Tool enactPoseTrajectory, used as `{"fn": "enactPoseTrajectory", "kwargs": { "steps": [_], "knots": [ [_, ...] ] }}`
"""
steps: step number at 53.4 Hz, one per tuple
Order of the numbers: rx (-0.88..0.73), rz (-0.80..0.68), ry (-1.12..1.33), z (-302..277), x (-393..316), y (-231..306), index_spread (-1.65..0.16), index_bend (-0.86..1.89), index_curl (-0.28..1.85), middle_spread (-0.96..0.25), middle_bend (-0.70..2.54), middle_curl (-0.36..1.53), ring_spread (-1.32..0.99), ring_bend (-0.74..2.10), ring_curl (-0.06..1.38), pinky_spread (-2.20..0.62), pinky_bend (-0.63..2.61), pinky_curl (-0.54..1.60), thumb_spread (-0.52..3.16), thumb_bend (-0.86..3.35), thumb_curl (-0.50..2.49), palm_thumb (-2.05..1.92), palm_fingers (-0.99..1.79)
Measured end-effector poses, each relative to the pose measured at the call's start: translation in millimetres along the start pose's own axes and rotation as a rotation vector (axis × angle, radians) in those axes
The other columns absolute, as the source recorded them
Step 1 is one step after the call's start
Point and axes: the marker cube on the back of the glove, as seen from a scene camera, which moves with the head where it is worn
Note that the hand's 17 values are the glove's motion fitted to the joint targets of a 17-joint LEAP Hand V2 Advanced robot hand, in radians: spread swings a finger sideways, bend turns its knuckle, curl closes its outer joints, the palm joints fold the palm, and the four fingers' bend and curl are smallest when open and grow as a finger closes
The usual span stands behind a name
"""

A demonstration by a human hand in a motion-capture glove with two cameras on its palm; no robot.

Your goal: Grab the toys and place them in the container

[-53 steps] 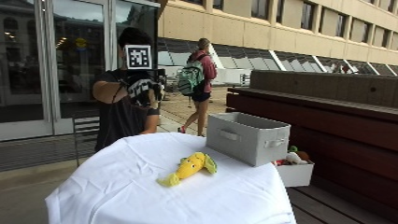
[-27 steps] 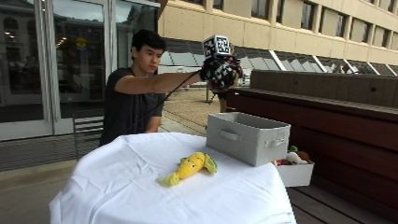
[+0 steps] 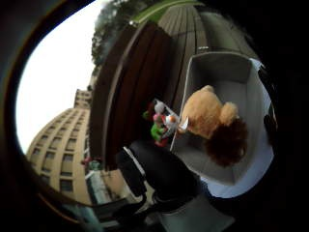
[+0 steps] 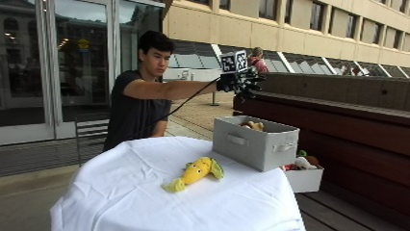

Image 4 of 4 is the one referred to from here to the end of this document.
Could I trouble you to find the person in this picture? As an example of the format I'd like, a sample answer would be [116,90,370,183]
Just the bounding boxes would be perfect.
[248,46,269,74]
[103,30,266,152]

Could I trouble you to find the white marker cube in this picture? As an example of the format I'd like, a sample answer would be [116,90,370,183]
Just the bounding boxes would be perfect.
[220,49,250,75]

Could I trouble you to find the tan soft toy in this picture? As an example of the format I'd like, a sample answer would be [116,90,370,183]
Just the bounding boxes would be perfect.
[240,120,265,132]

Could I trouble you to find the grey fabric storage box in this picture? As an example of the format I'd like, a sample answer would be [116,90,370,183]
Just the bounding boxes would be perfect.
[212,115,301,172]

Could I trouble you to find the dark wooden bench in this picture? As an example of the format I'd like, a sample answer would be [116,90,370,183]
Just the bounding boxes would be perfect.
[232,72,410,231]

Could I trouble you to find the pile of soft toys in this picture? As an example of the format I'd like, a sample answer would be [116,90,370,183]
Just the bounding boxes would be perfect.
[281,149,321,171]

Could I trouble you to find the yellow corn soft toy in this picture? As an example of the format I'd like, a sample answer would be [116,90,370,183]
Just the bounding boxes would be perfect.
[160,156,225,194]

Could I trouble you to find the white storage box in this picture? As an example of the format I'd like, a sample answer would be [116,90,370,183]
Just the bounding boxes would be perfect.
[284,165,325,194]

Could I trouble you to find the white tablecloth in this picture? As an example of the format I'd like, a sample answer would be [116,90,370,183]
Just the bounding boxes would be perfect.
[49,136,308,231]

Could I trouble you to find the metal chair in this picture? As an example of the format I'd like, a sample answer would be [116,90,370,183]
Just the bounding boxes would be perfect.
[75,112,112,167]

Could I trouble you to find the metal post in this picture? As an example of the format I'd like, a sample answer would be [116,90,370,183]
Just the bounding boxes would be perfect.
[208,90,221,107]

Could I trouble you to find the black glove cable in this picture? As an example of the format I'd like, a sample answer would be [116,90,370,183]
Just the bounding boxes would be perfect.
[127,76,222,141]

